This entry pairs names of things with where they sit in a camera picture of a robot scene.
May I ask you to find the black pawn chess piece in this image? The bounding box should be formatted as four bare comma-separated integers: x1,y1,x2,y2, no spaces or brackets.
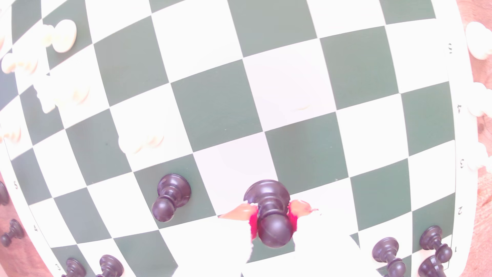
419,225,453,263
61,258,87,277
96,254,124,277
0,219,25,248
243,179,296,249
372,237,407,277
151,173,192,223

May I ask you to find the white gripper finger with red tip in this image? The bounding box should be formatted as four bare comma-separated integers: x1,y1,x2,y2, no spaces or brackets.
171,204,259,277
288,199,379,277

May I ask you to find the white pawn chess piece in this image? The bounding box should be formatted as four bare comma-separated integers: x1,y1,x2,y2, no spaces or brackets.
467,142,492,172
0,123,22,144
118,131,165,155
1,50,39,75
40,19,77,54

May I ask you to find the white chess piece pointed top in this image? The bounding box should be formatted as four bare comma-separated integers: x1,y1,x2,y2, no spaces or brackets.
467,82,492,118

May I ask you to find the white knight chess piece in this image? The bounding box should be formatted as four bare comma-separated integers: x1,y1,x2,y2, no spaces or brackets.
34,75,91,114

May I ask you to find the green and white chess mat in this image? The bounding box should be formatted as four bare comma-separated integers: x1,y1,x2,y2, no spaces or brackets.
0,0,477,277

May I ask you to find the white chess piece round head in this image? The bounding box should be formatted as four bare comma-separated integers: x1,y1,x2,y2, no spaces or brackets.
465,21,492,61

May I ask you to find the black rook chess piece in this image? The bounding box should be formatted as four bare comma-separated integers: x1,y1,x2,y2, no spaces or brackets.
418,255,448,277

